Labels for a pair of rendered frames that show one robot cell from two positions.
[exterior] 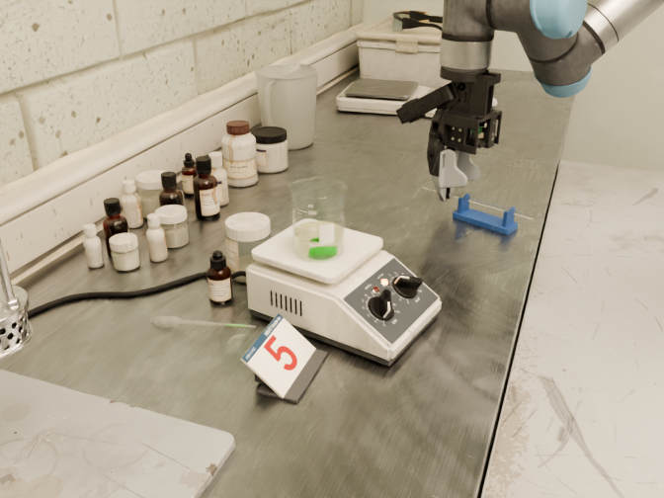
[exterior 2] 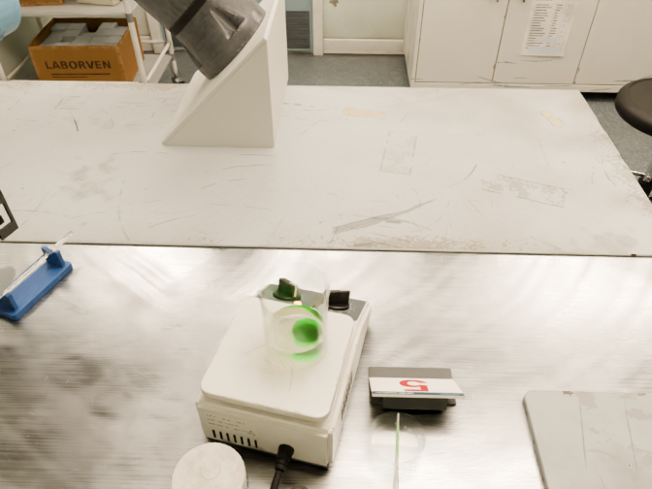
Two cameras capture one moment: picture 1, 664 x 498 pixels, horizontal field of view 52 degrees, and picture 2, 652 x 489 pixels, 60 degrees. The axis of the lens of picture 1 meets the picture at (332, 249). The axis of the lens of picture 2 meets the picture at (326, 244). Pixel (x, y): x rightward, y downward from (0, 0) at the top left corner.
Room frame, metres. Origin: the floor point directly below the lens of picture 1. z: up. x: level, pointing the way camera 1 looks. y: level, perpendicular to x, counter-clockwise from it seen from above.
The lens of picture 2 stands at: (0.79, 0.34, 1.42)
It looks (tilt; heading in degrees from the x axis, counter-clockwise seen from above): 42 degrees down; 251
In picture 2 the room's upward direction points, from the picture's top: straight up
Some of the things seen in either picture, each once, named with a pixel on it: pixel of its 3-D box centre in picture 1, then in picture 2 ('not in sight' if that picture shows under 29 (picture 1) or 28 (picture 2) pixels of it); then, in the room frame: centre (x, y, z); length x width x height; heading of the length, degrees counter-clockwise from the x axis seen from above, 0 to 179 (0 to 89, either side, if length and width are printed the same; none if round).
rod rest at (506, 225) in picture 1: (485, 212); (31, 279); (0.98, -0.24, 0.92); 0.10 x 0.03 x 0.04; 49
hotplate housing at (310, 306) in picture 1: (336, 286); (290, 359); (0.71, -0.01, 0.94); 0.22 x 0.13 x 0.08; 57
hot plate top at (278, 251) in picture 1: (318, 248); (280, 353); (0.72, 0.02, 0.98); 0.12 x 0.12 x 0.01; 57
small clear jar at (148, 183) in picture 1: (155, 195); not in sight; (1.01, 0.28, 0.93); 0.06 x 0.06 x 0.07
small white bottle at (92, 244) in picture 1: (92, 245); not in sight; (0.84, 0.33, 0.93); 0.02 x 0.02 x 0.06
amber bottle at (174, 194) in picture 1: (171, 201); not in sight; (0.96, 0.25, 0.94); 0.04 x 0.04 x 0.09
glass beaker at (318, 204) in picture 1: (316, 220); (294, 321); (0.71, 0.02, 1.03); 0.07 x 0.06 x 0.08; 61
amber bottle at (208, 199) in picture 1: (206, 187); not in sight; (1.01, 0.20, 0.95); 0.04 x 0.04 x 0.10
